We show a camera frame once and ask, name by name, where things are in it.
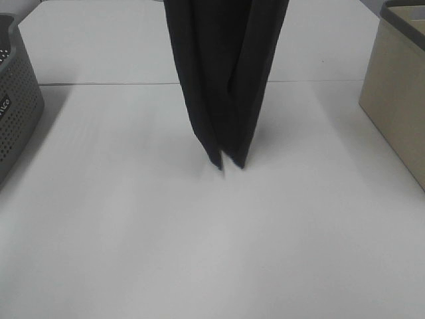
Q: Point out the dark grey towel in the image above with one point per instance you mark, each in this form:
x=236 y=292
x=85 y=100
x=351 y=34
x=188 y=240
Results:
x=223 y=53

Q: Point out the beige storage box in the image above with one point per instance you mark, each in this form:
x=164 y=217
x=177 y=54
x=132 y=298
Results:
x=392 y=95

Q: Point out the grey perforated laundry basket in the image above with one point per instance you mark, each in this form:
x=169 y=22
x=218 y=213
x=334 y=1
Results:
x=22 y=103

